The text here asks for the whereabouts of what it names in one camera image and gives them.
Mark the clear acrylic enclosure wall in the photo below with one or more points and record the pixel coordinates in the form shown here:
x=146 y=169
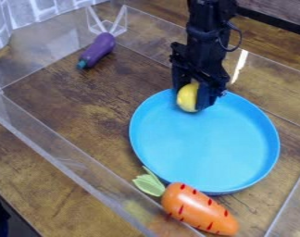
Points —
x=68 y=162

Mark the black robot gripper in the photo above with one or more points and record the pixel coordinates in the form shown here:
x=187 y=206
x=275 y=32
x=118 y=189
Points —
x=197 y=59

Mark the purple toy eggplant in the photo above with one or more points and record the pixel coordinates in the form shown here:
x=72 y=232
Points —
x=100 y=48

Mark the orange toy carrot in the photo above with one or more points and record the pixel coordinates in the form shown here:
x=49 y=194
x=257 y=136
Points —
x=188 y=205

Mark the white patterned curtain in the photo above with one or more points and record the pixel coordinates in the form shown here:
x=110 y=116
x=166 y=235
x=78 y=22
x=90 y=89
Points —
x=19 y=13

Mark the yellow toy lemon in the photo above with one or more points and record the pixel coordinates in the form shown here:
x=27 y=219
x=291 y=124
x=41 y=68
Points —
x=187 y=97

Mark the blue round tray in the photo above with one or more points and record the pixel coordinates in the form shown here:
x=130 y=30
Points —
x=221 y=150

